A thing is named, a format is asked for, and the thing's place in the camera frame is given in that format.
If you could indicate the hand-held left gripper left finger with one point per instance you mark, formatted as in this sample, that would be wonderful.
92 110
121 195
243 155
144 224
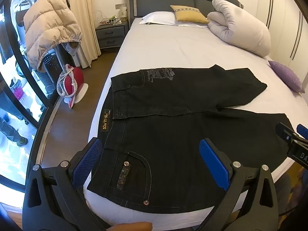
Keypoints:
89 158

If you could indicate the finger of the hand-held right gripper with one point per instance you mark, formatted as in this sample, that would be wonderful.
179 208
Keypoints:
286 132
303 131

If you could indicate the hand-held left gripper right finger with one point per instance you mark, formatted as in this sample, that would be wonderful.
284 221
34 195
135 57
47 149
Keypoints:
213 161

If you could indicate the black denim pants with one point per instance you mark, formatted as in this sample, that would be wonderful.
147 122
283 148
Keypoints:
173 137

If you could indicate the person's left hand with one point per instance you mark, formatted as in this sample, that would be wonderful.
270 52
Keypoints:
131 227

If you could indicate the purple cushion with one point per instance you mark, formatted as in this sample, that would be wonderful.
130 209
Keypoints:
286 75

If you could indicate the black framed glass door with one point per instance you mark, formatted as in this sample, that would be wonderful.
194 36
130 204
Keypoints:
28 115

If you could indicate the black perforated chair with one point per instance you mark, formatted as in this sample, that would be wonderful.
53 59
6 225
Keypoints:
51 71

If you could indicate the rolled white duvet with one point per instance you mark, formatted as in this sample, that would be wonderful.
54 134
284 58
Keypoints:
240 26

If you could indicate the white wardrobe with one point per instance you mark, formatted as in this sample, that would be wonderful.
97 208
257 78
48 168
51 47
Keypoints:
281 16

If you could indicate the bed with white sheet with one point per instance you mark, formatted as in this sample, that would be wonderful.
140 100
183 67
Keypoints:
180 45

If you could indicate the grey nightstand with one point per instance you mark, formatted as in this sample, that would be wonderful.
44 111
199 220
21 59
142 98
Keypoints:
110 35

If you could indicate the beige puffer jacket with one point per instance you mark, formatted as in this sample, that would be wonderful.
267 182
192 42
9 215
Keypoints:
48 28

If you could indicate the cream table lamp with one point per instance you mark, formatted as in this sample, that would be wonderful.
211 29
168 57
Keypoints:
123 13

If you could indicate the yellow pillow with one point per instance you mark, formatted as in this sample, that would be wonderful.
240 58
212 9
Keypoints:
190 13

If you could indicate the white pillow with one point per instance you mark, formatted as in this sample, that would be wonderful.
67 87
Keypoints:
158 18

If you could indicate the cream curtain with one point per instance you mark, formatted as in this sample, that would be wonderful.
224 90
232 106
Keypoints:
81 4

